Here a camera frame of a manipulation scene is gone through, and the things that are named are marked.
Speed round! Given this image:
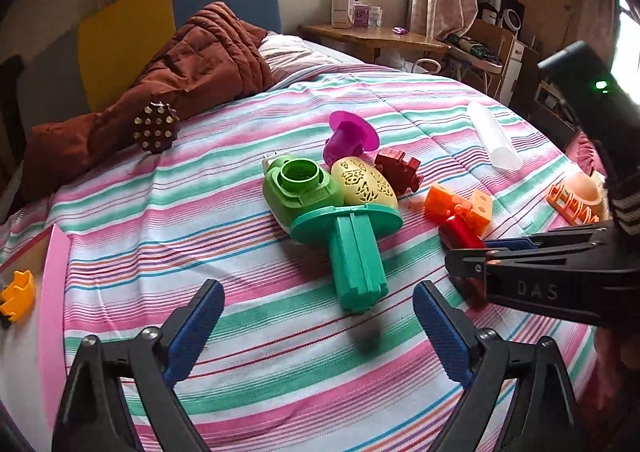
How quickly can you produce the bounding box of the orange plastic block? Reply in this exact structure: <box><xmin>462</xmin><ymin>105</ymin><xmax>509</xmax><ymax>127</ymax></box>
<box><xmin>424</xmin><ymin>184</ymin><xmax>473</xmax><ymax>223</ymax></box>

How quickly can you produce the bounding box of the wooden desk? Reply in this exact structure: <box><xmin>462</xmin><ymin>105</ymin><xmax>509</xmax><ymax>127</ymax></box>
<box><xmin>299</xmin><ymin>23</ymin><xmax>451</xmax><ymax>65</ymax></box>

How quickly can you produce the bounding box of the pink box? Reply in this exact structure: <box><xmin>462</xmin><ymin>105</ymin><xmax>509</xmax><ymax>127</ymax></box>
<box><xmin>0</xmin><ymin>222</ymin><xmax>76</xmax><ymax>433</ymax></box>

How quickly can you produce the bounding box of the yellow plastic toy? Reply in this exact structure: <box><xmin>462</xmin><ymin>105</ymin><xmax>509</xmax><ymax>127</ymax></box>
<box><xmin>0</xmin><ymin>270</ymin><xmax>37</xmax><ymax>323</ymax></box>

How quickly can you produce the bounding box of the brown spiked massage ball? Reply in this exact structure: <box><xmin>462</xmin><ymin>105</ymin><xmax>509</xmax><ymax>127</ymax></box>
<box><xmin>133</xmin><ymin>101</ymin><xmax>181</xmax><ymax>154</ymax></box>

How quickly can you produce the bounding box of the red puzzle piece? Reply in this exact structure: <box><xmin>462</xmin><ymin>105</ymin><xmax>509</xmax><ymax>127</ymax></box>
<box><xmin>374</xmin><ymin>148</ymin><xmax>422</xmax><ymax>194</ymax></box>

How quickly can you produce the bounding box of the yellow cheese-shaped block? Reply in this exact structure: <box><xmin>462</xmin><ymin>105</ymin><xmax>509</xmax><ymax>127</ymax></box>
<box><xmin>462</xmin><ymin>189</ymin><xmax>493</xmax><ymax>238</ymax></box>

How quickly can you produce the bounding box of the teal mushroom-shaped plastic toy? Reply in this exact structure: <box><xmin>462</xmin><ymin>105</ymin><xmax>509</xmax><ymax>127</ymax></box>
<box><xmin>290</xmin><ymin>206</ymin><xmax>404</xmax><ymax>315</ymax></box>

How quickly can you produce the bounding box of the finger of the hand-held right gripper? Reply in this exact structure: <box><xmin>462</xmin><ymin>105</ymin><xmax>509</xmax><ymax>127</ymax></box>
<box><xmin>444</xmin><ymin>247</ymin><xmax>491</xmax><ymax>305</ymax></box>
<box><xmin>484</xmin><ymin>224</ymin><xmax>615</xmax><ymax>253</ymax></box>

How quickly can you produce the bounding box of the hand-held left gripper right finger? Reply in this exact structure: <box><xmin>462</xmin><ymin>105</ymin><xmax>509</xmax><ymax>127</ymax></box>
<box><xmin>413</xmin><ymin>280</ymin><xmax>583</xmax><ymax>452</ymax></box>

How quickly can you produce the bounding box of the red plastic cylinder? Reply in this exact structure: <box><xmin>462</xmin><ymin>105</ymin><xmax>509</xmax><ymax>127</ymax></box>
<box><xmin>438</xmin><ymin>215</ymin><xmax>487</xmax><ymax>253</ymax></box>

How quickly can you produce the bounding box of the peach plastic dome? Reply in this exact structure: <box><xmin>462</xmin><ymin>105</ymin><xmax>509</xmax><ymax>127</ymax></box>
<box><xmin>570</xmin><ymin>172</ymin><xmax>605</xmax><ymax>208</ymax></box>

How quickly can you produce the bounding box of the white carton box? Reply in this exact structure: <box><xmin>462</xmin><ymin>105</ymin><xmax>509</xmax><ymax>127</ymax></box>
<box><xmin>331</xmin><ymin>0</ymin><xmax>357</xmax><ymax>29</ymax></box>

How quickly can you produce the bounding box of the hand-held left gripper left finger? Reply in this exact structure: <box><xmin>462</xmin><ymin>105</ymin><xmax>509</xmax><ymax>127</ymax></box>
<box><xmin>50</xmin><ymin>278</ymin><xmax>226</xmax><ymax>452</ymax></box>

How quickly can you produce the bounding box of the white cable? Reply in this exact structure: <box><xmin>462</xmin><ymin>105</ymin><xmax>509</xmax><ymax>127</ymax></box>
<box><xmin>411</xmin><ymin>58</ymin><xmax>442</xmax><ymax>78</ymax></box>

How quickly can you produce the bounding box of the yellow perforated egg toy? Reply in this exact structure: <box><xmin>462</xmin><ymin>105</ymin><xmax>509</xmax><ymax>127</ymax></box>
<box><xmin>331</xmin><ymin>157</ymin><xmax>399</xmax><ymax>209</ymax></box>

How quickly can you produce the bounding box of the yellow headboard panel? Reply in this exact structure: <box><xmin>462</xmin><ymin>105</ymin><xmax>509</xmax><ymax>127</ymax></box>
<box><xmin>77</xmin><ymin>0</ymin><xmax>177</xmax><ymax>113</ymax></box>

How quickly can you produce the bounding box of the white pillow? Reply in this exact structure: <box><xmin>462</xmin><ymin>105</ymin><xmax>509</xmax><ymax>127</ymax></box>
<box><xmin>257</xmin><ymin>32</ymin><xmax>346</xmax><ymax>83</ymax></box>

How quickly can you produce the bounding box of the green round plastic toy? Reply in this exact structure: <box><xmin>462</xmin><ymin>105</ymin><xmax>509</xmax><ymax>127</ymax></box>
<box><xmin>262</xmin><ymin>154</ymin><xmax>346</xmax><ymax>233</ymax></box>

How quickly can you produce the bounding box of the purple plastic funnel toy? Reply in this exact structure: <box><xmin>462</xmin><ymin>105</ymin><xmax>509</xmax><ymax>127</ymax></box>
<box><xmin>322</xmin><ymin>110</ymin><xmax>382</xmax><ymax>168</ymax></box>

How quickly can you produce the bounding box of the striped bedsheet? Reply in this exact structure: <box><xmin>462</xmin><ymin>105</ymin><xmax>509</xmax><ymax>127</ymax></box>
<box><xmin>0</xmin><ymin>63</ymin><xmax>616</xmax><ymax>452</ymax></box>

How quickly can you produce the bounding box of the brown quilt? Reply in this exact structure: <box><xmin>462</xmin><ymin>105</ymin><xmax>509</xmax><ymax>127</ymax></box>
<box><xmin>20</xmin><ymin>2</ymin><xmax>276</xmax><ymax>200</ymax></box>

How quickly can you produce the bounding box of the orange plastic rack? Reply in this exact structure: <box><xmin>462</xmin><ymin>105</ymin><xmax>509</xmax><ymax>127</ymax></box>
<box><xmin>546</xmin><ymin>182</ymin><xmax>601</xmax><ymax>225</ymax></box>

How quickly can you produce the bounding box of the translucent plastic tube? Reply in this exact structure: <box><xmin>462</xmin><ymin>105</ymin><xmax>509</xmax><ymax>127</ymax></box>
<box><xmin>466</xmin><ymin>101</ymin><xmax>522</xmax><ymax>172</ymax></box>

